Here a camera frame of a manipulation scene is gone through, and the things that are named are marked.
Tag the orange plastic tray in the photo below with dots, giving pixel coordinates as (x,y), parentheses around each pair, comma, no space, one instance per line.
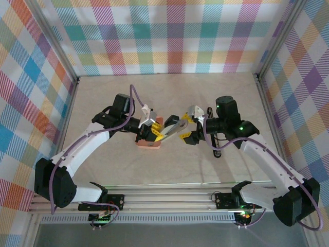
(149,146)

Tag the silver and black stapler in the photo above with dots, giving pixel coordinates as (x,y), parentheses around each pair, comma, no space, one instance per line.
(174,128)

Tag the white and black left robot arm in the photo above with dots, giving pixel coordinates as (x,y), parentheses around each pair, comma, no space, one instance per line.
(77,151)

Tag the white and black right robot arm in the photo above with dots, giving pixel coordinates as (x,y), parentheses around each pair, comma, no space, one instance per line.
(267,159)

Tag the small green circuit board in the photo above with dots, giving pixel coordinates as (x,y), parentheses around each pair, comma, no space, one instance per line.
(244,216)
(99,218)

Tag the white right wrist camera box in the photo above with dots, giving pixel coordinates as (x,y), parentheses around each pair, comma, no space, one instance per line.
(195,110)

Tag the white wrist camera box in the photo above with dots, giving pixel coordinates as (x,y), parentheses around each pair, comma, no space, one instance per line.
(147,115)
(195,110)

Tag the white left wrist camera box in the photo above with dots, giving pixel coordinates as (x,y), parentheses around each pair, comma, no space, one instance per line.
(147,115)

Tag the aluminium side rail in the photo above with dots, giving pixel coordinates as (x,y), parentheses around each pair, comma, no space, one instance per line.
(64,128)
(274,128)

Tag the aluminium cross rail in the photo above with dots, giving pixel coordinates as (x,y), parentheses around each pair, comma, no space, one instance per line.
(167,203)

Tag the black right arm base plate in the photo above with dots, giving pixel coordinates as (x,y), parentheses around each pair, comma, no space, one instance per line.
(223,200)

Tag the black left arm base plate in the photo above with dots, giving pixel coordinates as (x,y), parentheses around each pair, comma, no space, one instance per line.
(118,202)

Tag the aluminium corner post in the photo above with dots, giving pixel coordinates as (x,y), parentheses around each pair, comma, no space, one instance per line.
(55,38)
(280,38)

